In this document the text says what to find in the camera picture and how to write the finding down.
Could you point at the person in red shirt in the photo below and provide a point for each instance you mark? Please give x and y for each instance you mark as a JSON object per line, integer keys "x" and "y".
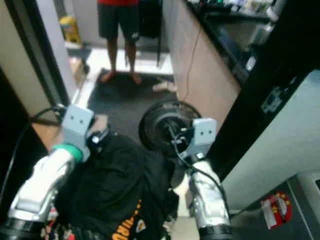
{"x": 119, "y": 22}

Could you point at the black garment with orange print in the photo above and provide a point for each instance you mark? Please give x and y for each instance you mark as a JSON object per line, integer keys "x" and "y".
{"x": 115, "y": 190}

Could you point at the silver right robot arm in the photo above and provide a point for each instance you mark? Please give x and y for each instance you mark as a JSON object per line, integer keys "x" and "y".
{"x": 205, "y": 200}

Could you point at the yellow container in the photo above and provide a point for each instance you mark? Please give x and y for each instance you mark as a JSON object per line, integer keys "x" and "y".
{"x": 69, "y": 29}

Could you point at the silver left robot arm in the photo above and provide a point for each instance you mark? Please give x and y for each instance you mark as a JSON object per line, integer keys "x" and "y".
{"x": 37, "y": 185}

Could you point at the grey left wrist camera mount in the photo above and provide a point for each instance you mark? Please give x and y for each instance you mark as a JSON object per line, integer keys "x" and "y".
{"x": 77, "y": 125}

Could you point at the black floor fan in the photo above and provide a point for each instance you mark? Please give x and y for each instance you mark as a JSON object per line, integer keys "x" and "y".
{"x": 162, "y": 122}

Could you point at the wooden counter cabinet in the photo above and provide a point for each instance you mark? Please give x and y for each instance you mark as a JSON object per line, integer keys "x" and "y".
{"x": 205, "y": 70}

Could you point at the dark floor mat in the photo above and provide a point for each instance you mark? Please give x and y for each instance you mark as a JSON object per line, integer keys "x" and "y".
{"x": 125, "y": 97}

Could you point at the red and white sticker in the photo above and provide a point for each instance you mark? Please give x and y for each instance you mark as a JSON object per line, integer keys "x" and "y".
{"x": 277, "y": 210}

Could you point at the black door frame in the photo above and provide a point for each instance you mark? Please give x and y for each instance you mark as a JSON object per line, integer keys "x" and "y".
{"x": 41, "y": 50}

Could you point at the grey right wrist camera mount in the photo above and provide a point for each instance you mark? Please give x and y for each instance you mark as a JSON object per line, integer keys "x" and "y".
{"x": 204, "y": 135}

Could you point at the pale slippers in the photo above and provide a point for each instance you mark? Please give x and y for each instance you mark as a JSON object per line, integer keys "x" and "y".
{"x": 165, "y": 86}

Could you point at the brown cardboard box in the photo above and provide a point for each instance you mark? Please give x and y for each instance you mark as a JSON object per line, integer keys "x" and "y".
{"x": 79, "y": 70}

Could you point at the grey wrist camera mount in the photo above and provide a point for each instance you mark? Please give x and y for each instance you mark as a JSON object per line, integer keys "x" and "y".
{"x": 77, "y": 125}
{"x": 204, "y": 135}

